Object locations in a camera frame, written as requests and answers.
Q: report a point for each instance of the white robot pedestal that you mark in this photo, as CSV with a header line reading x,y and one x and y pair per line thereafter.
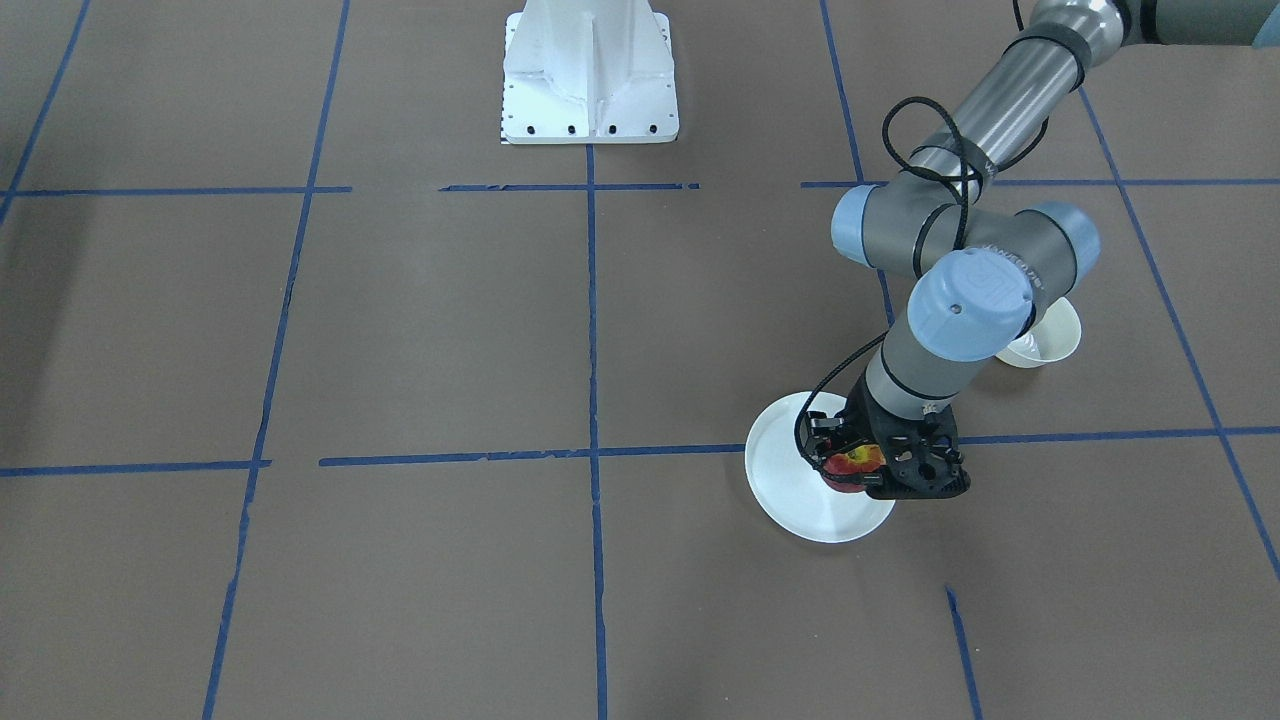
x,y
588,72

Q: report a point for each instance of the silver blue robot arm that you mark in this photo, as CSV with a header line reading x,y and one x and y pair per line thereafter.
x,y
981,276

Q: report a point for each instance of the white bowl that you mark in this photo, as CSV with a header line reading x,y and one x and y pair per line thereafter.
x,y
1055,337

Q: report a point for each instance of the white plate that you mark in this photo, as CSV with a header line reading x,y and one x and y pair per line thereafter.
x,y
794,495

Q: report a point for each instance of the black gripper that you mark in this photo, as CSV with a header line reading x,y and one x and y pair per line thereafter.
x,y
858,418

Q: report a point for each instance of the red yellow apple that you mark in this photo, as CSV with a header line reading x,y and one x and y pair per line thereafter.
x,y
853,471

